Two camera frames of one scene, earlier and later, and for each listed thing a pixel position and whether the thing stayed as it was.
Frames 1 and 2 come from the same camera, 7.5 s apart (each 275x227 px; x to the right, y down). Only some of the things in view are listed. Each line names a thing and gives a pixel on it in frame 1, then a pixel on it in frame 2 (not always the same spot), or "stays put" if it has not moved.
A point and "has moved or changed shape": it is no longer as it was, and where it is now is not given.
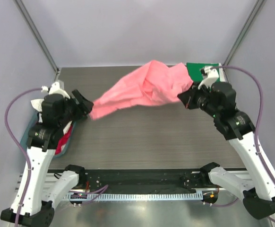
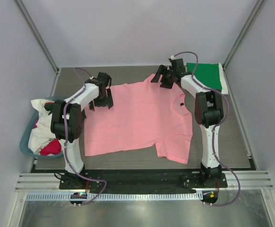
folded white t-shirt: (221, 74) stays put
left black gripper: (85, 107) → (107, 101)
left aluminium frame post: (37, 35) stays put
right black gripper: (186, 98) → (163, 70)
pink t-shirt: (156, 83) has moved or changed shape
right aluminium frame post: (258, 6) stays put
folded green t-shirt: (194, 70) stays put
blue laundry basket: (24, 141) stays put
